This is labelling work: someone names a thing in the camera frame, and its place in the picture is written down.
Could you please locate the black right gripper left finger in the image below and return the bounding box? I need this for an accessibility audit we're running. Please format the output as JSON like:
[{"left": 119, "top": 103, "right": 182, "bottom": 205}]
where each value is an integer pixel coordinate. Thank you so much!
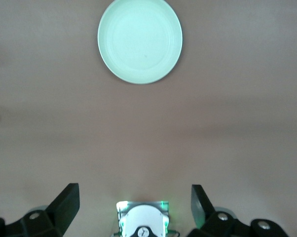
[{"left": 0, "top": 183, "right": 79, "bottom": 237}]

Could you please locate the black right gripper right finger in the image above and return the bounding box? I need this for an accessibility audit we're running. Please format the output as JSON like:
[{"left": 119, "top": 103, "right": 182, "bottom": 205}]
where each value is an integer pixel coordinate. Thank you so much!
[{"left": 187, "top": 184, "right": 290, "bottom": 237}]

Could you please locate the brown table cover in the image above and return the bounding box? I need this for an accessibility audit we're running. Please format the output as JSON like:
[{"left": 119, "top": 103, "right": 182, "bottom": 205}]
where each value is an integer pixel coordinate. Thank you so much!
[{"left": 0, "top": 0, "right": 297, "bottom": 237}]

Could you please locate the pale green round plate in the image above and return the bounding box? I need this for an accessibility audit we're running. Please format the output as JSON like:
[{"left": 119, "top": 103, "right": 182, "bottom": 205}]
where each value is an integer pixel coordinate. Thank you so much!
[{"left": 97, "top": 0, "right": 184, "bottom": 85}]

